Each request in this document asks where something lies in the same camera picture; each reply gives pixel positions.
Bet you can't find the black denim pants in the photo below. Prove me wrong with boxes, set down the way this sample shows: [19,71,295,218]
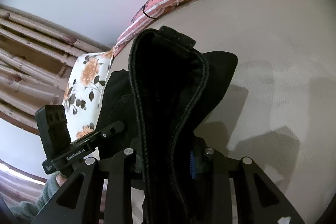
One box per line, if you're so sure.
[97,26,238,223]

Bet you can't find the grey-green sleeve forearm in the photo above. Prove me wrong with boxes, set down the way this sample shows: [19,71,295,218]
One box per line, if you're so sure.
[8,170,63,224]

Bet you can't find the person's left hand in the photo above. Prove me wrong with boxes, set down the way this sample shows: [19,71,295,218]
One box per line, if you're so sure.
[55,173,67,187]

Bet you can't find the white floral pillow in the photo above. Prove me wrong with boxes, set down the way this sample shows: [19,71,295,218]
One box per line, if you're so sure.
[63,50,114,141]

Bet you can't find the beige patterned curtain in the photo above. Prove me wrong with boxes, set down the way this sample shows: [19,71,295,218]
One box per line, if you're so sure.
[1,6,109,134]

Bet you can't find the beige woven bed mat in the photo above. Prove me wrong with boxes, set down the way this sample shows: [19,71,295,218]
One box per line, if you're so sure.
[97,0,336,224]

